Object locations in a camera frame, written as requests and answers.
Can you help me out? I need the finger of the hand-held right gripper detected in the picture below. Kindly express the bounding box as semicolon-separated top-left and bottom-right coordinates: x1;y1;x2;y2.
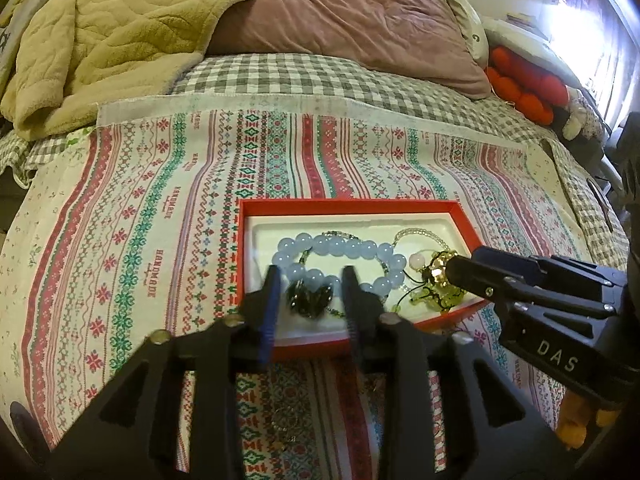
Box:
471;246;627;289
446;255;614;318

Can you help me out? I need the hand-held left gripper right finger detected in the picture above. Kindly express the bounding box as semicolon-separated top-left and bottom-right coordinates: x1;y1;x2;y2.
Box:
341;265;576;480

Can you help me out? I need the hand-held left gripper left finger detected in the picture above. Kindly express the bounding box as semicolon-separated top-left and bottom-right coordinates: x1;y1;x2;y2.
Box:
47;264;283;480

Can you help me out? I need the dark pendant necklace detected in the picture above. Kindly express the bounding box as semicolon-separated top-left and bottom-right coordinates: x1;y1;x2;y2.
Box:
286;281;337;319

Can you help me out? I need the yellow-green bead bracelet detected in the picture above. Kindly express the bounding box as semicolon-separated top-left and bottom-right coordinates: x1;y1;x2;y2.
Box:
392;280;483;317

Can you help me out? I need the red jewellery box tray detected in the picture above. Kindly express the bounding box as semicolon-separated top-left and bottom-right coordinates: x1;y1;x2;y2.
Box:
237;199;490;362

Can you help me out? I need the blue bead bracelet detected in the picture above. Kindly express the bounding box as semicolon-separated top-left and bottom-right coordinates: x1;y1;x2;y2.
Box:
272;232;408;306

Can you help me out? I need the person's right hand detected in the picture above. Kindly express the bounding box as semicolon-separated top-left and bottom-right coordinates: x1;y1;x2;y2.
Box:
556;394;623;452

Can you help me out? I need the patterned striped cloth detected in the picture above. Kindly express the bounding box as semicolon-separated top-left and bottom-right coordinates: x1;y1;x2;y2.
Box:
0;95;586;480

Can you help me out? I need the white plush toy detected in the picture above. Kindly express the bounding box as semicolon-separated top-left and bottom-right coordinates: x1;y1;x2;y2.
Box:
560;87;608;141

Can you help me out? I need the orange plush toy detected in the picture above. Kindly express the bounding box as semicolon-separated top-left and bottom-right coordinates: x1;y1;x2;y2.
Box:
485;45;568;126

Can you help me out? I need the white cushion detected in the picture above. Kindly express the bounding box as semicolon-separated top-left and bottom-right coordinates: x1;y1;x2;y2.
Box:
482;12;586;91

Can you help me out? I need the grey checkered bedsheet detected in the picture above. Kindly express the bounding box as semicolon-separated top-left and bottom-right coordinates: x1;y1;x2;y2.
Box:
0;52;631;261

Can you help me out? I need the white plush pillow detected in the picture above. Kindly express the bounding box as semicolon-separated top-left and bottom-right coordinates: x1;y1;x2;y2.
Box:
442;0;488;68

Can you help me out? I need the mauve pillow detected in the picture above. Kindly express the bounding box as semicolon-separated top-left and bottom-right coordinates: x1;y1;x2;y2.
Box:
207;0;493;101

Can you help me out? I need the beige quilted blanket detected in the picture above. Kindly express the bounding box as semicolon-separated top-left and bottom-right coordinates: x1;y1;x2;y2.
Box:
0;0;286;141

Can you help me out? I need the grey printed pillow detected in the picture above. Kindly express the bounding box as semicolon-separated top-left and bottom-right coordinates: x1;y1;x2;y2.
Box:
0;0;56;81

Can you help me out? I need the dark metal frame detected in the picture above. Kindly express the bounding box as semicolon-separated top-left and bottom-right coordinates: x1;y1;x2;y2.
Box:
602;112;640;241

